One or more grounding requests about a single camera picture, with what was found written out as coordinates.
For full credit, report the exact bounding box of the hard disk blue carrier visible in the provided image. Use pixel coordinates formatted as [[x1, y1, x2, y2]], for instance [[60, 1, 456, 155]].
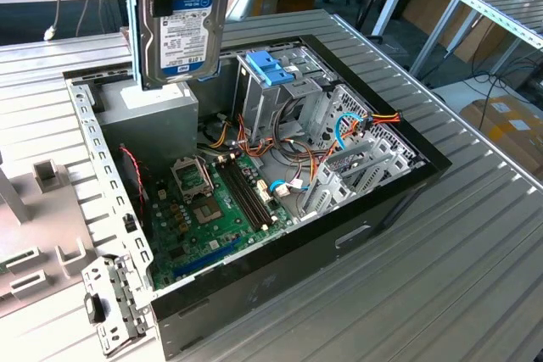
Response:
[[120, 0, 234, 92]]

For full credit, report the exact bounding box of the grey metal disk bay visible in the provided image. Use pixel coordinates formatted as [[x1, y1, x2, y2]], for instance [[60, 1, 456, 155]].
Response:
[[298, 141, 415, 223]]

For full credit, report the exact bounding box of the blue drive cage latch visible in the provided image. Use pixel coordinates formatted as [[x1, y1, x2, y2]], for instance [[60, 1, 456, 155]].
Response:
[[244, 51, 294, 88]]

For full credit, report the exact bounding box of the grey power supply unit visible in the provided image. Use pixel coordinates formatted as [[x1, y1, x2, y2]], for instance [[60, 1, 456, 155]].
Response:
[[95, 78, 200, 168]]

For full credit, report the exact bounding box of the grey optical drive cage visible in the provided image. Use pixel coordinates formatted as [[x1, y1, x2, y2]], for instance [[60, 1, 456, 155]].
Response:
[[232, 46, 340, 147]]

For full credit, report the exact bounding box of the metal socket cover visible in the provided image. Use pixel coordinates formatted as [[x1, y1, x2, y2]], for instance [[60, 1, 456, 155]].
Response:
[[169, 157, 216, 202]]

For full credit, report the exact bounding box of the black case fan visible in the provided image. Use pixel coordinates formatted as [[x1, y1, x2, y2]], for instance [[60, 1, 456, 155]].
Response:
[[113, 143, 154, 236]]

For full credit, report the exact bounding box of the black RAM slot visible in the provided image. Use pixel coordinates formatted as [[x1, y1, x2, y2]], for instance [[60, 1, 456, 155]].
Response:
[[227, 155, 269, 230], [223, 156, 265, 231], [231, 154, 273, 228], [219, 157, 260, 231]]

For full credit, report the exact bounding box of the white board connector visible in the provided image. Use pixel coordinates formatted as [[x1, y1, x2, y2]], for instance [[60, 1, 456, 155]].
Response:
[[255, 179, 272, 204]]

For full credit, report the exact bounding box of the CPU socket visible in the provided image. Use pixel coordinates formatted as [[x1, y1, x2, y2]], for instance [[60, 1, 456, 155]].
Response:
[[188, 197, 224, 228]]

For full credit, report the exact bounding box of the large brown cardboard box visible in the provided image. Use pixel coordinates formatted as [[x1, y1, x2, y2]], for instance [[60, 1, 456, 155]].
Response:
[[400, 0, 510, 64]]

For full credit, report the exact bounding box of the green motherboard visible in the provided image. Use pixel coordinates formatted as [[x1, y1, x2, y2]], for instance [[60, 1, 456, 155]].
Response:
[[143, 152, 298, 291]]

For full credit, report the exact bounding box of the beige parts rack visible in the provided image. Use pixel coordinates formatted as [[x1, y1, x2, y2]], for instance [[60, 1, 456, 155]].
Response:
[[0, 153, 101, 320]]

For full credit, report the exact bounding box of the blue expansion slot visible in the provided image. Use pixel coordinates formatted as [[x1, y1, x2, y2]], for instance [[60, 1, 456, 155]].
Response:
[[171, 237, 245, 281]]

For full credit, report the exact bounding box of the grey metal slot retainer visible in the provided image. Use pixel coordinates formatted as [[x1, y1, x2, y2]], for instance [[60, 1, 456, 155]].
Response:
[[80, 253, 156, 358]]

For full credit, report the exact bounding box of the black open PC case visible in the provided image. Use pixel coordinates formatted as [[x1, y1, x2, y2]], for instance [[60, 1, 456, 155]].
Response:
[[62, 33, 453, 361]]

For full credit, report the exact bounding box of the green RAM stick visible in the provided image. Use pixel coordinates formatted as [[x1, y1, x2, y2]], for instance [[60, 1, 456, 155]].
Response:
[[0, 251, 33, 273]]

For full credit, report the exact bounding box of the black plastic latch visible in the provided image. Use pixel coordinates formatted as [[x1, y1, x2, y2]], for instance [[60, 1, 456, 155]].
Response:
[[83, 292, 107, 324]]

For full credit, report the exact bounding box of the taped cardboard box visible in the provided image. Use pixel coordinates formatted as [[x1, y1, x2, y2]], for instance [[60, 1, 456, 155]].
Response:
[[460, 94, 543, 176]]

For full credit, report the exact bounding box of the orange yellow wire bundle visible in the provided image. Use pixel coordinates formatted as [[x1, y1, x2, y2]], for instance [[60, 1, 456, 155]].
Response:
[[199, 112, 340, 185]]

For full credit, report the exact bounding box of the red black fan wire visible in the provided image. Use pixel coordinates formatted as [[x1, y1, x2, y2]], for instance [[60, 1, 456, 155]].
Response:
[[118, 145, 149, 202]]

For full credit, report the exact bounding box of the long blue data wire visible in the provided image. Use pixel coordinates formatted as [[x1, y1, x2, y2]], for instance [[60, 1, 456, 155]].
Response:
[[334, 111, 367, 152]]

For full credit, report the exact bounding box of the short blue data wire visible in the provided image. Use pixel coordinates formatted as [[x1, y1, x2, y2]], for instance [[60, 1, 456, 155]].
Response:
[[269, 179, 306, 198]]

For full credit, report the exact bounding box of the red yellow power wire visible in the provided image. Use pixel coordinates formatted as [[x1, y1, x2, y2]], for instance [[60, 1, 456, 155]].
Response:
[[339, 110, 402, 142]]

